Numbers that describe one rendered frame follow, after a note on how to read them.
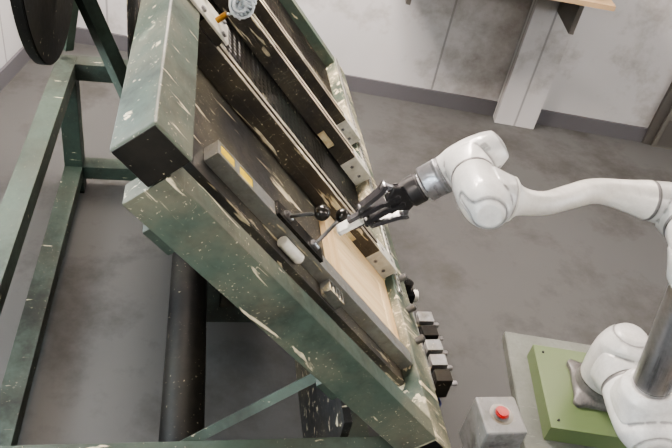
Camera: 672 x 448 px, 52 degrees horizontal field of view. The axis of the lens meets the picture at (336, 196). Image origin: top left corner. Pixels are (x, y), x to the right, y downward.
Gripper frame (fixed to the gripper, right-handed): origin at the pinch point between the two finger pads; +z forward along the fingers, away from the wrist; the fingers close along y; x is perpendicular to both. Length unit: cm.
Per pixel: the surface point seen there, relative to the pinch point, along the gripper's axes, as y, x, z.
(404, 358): 53, -3, 12
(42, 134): -17, 121, 117
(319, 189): 10.7, 33.2, 11.2
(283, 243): -9.9, -6.6, 13.6
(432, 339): 77, 18, 9
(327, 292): 10.3, -7.3, 13.8
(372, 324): 33.1, -3.2, 12.4
